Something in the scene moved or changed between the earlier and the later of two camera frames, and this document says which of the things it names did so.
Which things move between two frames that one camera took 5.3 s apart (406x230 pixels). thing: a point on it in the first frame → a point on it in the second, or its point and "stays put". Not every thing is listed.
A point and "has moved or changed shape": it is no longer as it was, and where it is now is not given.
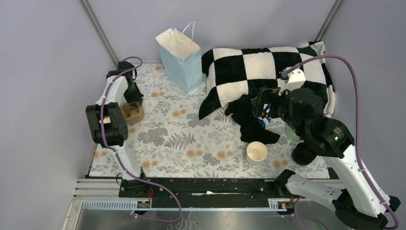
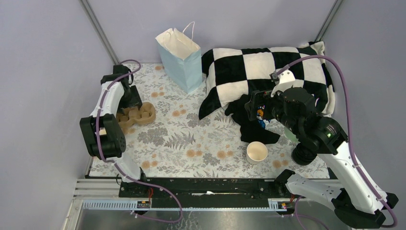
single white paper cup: (256, 152) stays put
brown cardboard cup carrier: (132, 114) has moved or changed shape
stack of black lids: (303, 154) stays put
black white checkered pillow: (230, 72) stays put
